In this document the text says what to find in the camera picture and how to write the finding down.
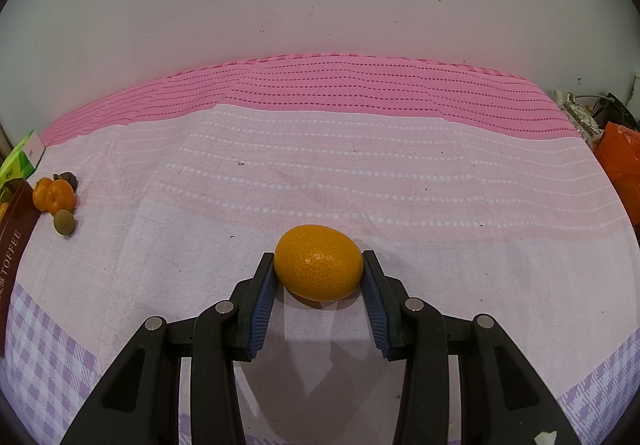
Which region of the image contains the olive green small fruit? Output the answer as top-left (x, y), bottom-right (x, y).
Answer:
top-left (53, 209), bottom-right (76, 236)

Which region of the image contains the gold toffee tin box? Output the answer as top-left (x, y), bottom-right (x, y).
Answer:
top-left (0, 180), bottom-right (41, 356)

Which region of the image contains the orange tangerine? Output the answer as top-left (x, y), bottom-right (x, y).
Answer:
top-left (44, 180), bottom-right (76, 216)
top-left (273, 224), bottom-right (363, 303)
top-left (32, 176), bottom-right (53, 212)

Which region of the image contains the pink purple checkered tablecloth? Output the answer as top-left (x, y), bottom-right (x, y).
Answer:
top-left (1, 54), bottom-right (639, 444)

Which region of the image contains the green tissue pack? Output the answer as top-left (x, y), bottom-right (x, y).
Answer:
top-left (0, 130), bottom-right (46, 187)

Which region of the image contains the orange plastic bag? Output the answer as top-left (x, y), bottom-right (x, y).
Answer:
top-left (594, 122), bottom-right (640, 226)

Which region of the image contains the glass jar with lid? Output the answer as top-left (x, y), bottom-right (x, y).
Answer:
top-left (552, 90), bottom-right (603, 148)

